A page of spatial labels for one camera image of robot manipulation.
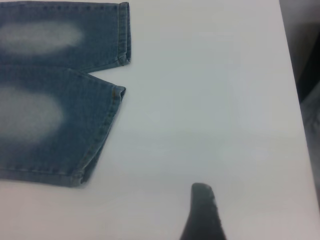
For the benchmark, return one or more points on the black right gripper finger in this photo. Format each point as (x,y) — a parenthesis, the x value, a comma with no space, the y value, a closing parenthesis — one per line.
(202,215)

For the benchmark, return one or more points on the blue faded denim jeans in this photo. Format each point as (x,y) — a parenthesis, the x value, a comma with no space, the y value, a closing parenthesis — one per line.
(50,75)

